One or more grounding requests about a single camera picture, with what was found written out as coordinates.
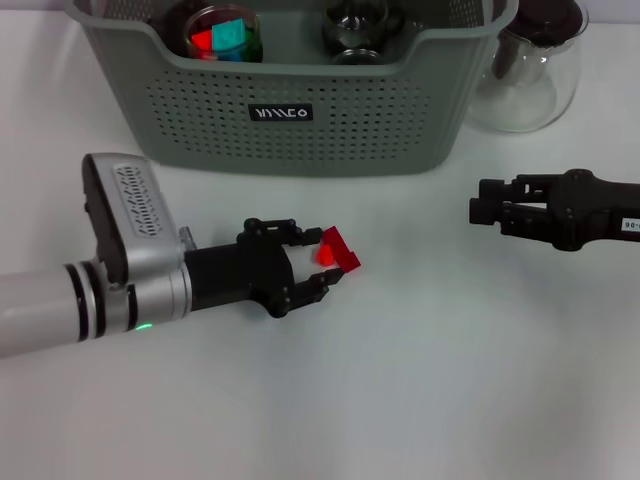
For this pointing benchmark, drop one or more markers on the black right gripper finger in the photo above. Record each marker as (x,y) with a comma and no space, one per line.
(520,187)
(515,222)

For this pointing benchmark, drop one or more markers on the dark red building brick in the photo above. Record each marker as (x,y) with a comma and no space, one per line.
(345,252)

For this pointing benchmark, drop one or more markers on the grey-green perforated storage bin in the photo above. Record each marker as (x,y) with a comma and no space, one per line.
(210,125)

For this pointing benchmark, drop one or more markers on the glass teacup black sleeve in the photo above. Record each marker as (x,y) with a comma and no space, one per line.
(359,57)
(190,25)
(357,25)

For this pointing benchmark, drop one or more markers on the bright red building brick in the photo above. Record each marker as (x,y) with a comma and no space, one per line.
(202,40)

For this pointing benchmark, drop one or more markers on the small red building brick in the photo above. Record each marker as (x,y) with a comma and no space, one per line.
(325,255)

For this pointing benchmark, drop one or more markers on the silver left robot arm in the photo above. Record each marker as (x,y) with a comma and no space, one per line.
(50,310)

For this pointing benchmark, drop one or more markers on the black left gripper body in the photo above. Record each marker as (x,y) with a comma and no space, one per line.
(235,275)

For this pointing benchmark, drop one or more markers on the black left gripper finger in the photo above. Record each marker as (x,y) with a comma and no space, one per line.
(315,287)
(295,235)

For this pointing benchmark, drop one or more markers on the teal building brick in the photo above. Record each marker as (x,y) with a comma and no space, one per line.
(230,37)

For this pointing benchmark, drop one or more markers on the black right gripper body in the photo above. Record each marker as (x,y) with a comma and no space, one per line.
(595,210)

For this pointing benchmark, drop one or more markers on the glass carafe black lid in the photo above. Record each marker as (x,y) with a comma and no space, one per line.
(525,100)

